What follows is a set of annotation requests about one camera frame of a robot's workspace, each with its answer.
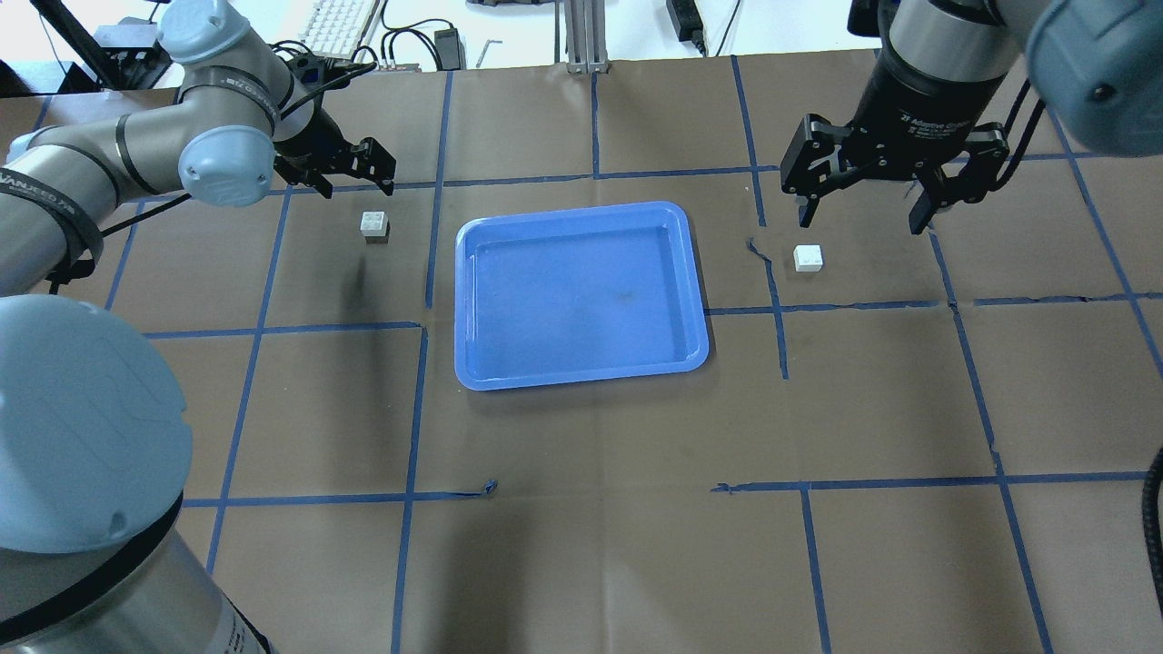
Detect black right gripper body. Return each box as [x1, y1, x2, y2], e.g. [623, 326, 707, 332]
[780, 114, 1009, 197]

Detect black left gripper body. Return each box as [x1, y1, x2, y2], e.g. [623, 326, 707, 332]
[273, 104, 374, 187]

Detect white block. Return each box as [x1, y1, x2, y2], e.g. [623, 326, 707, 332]
[792, 243, 825, 273]
[361, 211, 391, 244]

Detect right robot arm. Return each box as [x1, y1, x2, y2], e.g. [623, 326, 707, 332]
[780, 1, 1162, 234]

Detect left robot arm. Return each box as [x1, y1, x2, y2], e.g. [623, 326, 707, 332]
[1, 1, 395, 653]

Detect blue plastic tray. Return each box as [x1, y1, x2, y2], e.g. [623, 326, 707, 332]
[454, 202, 709, 391]

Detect white keyboard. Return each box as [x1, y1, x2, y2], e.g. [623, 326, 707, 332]
[297, 0, 381, 59]

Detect black power adapter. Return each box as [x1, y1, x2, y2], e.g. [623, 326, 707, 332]
[664, 0, 705, 48]

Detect brown paper table cover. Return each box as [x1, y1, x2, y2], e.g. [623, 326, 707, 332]
[0, 45, 1163, 654]

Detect aluminium frame post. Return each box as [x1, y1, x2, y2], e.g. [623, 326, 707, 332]
[561, 0, 611, 74]

